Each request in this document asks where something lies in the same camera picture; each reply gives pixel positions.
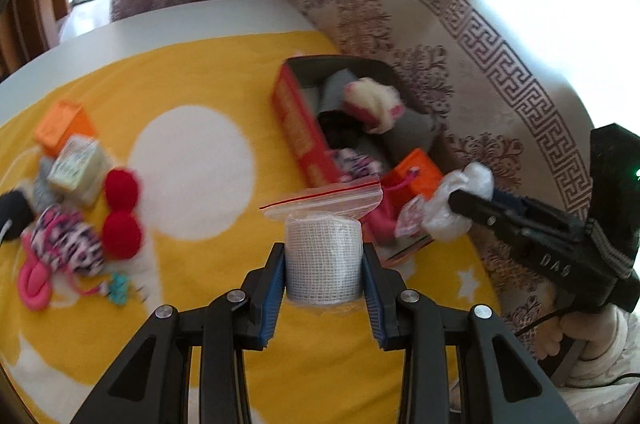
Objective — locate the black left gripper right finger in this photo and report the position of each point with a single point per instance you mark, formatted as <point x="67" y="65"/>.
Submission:
<point x="381" y="287"/>

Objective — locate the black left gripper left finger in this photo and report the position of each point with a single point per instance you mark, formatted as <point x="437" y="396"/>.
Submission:
<point x="264" y="289"/>

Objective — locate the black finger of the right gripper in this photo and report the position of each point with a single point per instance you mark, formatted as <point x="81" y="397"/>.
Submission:
<point x="502" y="213"/>

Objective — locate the white plastic bag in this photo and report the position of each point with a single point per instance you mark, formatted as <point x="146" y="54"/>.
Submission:
<point x="441" y="216"/>

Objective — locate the gauze roll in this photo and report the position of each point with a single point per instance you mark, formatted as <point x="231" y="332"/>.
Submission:
<point x="323" y="241"/>

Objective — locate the red pompom ball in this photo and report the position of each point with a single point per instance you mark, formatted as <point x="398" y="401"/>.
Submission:
<point x="121" y="189"/>
<point x="121" y="235"/>

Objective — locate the pink leopard plush toy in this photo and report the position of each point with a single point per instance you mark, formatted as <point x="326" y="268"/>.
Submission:
<point x="59" y="242"/>

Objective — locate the yellow white medicine box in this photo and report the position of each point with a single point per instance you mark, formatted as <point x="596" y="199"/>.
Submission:
<point x="79" y="170"/>

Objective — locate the grey knotted cloth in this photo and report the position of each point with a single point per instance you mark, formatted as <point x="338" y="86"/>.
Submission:
<point x="42" y="194"/>

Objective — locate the orange plastic cube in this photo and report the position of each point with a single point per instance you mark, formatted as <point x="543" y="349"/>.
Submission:
<point x="415" y="175"/>
<point x="63" y="119"/>

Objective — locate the white gloved hand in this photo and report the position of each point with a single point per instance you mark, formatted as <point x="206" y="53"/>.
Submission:
<point x="611" y="350"/>

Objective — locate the patterned beige sofa cover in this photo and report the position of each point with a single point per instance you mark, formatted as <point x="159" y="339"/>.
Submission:
<point x="489" y="98"/>

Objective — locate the teal small charm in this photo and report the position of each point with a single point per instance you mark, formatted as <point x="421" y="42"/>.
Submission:
<point x="118" y="289"/>

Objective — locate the red storage box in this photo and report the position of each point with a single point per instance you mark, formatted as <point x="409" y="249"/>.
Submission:
<point x="295" y="99"/>

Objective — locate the cream pink plush toy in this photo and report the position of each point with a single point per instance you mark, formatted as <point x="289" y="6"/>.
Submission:
<point x="375" y="105"/>

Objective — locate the yellow white blanket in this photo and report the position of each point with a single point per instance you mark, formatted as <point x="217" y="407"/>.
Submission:
<point x="195" y="122"/>

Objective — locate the black sock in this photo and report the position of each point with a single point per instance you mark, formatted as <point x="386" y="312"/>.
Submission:
<point x="15" y="215"/>

